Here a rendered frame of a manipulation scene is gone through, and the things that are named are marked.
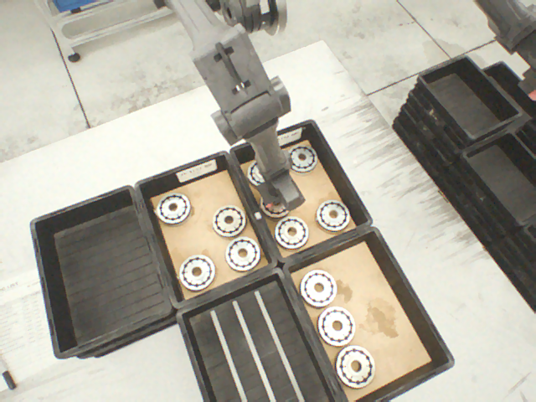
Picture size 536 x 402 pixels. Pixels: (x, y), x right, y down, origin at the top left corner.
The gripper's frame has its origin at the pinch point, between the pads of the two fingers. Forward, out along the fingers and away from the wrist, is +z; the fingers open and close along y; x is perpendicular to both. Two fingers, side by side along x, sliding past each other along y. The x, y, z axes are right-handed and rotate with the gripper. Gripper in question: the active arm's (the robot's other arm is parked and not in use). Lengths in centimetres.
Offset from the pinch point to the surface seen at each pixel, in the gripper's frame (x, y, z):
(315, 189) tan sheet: -0.2, 14.2, 4.2
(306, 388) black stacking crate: -50, -15, 4
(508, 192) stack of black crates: -23, 112, 50
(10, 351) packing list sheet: -5, -91, 17
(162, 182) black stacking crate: 19.2, -29.9, -2.4
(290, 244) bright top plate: -14.0, -2.0, 1.2
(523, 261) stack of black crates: -52, 97, 52
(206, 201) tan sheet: 10.7, -19.6, 4.0
